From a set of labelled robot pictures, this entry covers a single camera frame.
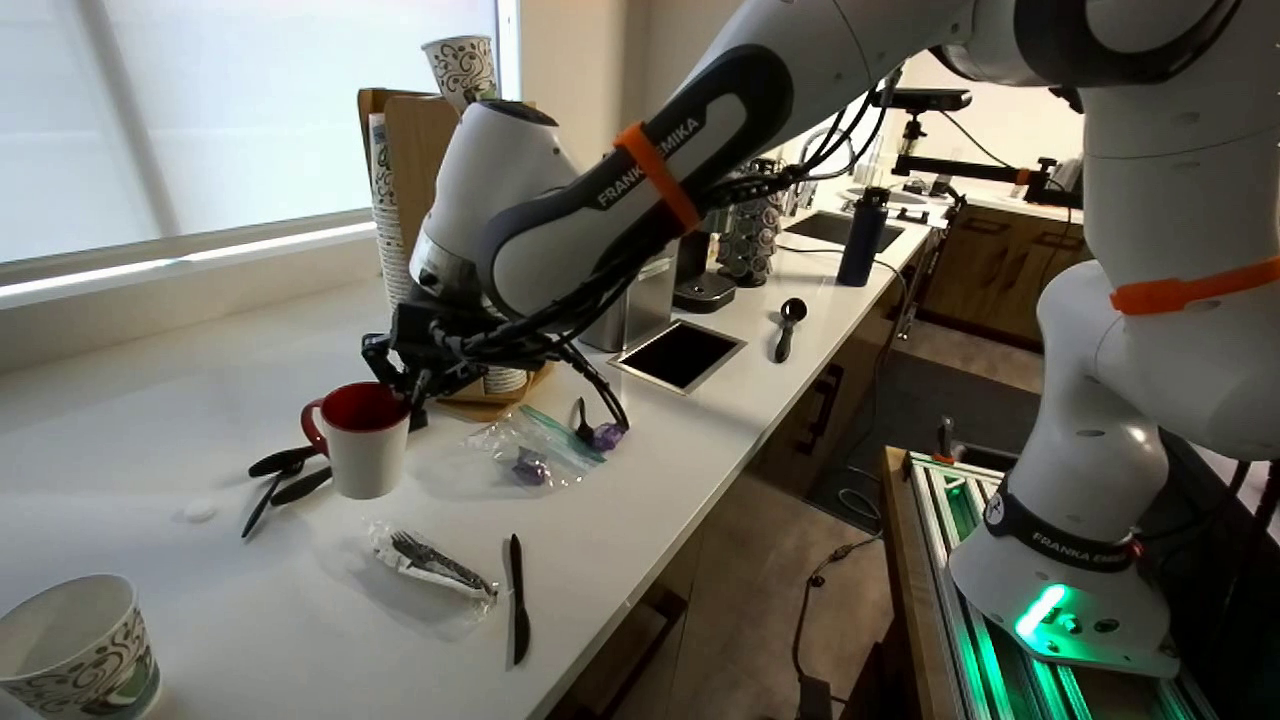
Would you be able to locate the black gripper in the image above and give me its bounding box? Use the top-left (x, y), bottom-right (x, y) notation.
top-left (357, 294), bottom-right (540, 431)

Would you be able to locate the white mug red interior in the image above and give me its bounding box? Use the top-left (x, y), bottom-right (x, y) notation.
top-left (294, 380), bottom-right (414, 506)

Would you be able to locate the clear plastic zip bag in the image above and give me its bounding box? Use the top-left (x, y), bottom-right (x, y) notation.
top-left (444, 401), bottom-right (611, 499)

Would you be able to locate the black plastic cutlery piece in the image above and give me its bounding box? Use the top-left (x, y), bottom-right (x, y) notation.
top-left (269, 465), bottom-right (338, 508)

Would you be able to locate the black plastic spoon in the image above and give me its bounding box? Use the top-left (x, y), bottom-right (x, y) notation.
top-left (244, 442), bottom-right (326, 485)

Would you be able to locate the patterned paper cup stack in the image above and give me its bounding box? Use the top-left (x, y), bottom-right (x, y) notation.
top-left (362, 109), bottom-right (418, 314)

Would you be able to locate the wrapped black cutlery packet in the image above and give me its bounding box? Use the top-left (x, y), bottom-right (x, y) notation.
top-left (369, 529), bottom-right (504, 605)

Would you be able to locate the wooden cup dispenser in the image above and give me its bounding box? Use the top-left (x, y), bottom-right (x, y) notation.
top-left (352, 84), bottom-right (552, 412)

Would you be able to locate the black plastic knife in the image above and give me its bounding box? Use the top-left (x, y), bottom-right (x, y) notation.
top-left (504, 532), bottom-right (535, 668)

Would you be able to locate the black countertop sink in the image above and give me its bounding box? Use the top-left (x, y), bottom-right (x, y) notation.
top-left (614, 321), bottom-right (746, 395)

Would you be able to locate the black appliance base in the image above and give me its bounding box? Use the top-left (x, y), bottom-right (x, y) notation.
top-left (672, 220), bottom-right (739, 318)

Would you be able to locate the tall patterned paper cup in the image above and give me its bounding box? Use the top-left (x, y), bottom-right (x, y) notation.
top-left (418, 32), bottom-right (500, 120)

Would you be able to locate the white window blind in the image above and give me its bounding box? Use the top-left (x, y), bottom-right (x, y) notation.
top-left (0, 0), bottom-right (507, 274)

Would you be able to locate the dark patterned cup stack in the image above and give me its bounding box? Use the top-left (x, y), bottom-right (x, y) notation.
top-left (714, 162), bottom-right (788, 294)

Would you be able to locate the black serving scoop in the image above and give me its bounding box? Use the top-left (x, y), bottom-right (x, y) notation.
top-left (769, 294), bottom-right (811, 367)

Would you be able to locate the short patterned paper cup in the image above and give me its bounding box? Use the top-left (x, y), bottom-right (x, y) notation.
top-left (0, 573), bottom-right (167, 720)

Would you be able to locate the black flat mat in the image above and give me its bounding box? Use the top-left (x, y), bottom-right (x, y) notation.
top-left (784, 208), bottom-right (873, 253)

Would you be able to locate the black tall bottle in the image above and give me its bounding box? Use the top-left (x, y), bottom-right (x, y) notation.
top-left (832, 186), bottom-right (891, 294)

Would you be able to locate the dark brown wooden cabinet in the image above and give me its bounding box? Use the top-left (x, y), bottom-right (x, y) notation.
top-left (916, 200), bottom-right (1091, 352)

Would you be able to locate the black floor cable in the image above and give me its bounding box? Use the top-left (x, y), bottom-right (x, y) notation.
top-left (784, 532), bottom-right (886, 720)

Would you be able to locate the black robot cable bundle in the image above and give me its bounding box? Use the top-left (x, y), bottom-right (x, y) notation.
top-left (522, 66), bottom-right (916, 355)

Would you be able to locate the black camera on stand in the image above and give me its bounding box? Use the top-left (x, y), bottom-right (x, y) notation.
top-left (876, 84), bottom-right (1089, 213)

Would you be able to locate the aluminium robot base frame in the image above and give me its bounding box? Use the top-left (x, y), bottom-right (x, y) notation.
top-left (876, 446), bottom-right (1218, 720)

